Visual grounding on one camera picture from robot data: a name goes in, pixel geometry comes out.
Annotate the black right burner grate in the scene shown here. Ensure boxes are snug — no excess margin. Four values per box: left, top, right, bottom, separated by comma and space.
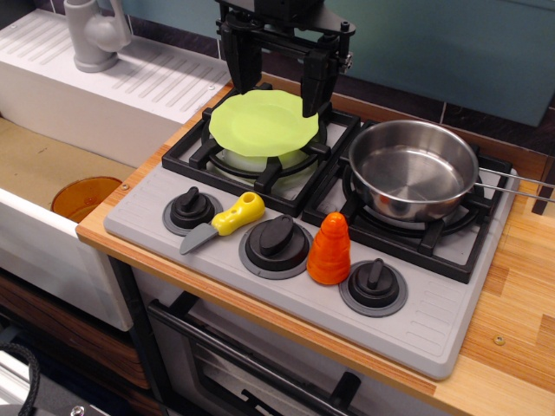
302, 140, 512, 283

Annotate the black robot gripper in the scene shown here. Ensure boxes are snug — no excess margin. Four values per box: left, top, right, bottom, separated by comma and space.
218, 1, 356, 118

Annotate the black stove knob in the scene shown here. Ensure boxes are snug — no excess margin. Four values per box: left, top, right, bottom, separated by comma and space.
339, 258, 408, 318
239, 215, 313, 280
162, 186, 223, 237

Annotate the black braided cable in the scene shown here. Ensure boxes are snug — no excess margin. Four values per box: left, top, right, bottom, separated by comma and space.
0, 341, 42, 416

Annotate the toy oven door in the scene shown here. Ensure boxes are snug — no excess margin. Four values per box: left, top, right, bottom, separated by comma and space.
147, 292, 438, 415

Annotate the yellow handled toy knife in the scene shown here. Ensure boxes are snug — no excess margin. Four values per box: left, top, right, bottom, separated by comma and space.
179, 192, 265, 255

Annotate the orange toy carrot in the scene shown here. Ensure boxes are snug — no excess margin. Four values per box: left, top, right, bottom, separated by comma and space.
307, 211, 351, 285

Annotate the black middle stove knob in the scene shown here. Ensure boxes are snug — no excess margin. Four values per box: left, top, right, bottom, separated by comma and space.
239, 215, 313, 280

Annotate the grey toy stove top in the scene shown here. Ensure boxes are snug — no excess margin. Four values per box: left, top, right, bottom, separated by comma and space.
104, 166, 519, 380

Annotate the stainless steel pot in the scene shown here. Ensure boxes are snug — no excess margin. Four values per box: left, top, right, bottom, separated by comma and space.
348, 120, 555, 224

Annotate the black left burner grate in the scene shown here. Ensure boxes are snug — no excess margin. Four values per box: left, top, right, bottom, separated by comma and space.
162, 91, 361, 216

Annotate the grey toy faucet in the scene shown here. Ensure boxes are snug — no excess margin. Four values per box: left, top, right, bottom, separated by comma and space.
64, 0, 132, 73

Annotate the black burner grate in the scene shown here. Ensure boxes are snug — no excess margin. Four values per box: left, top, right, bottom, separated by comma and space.
302, 140, 512, 283
162, 91, 361, 216

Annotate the orange plastic bowl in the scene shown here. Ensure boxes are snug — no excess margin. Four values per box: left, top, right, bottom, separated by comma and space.
50, 176, 122, 223

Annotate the light green plastic plate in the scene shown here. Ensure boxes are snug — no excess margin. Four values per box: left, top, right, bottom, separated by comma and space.
209, 90, 319, 157

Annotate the black left stove knob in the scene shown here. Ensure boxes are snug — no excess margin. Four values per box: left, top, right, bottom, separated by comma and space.
162, 186, 223, 237

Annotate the black right stove knob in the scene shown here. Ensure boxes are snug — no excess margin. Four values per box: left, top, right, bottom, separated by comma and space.
339, 258, 408, 318

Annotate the white toy sink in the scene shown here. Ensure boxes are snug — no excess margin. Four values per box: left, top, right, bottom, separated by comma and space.
1, 10, 229, 331

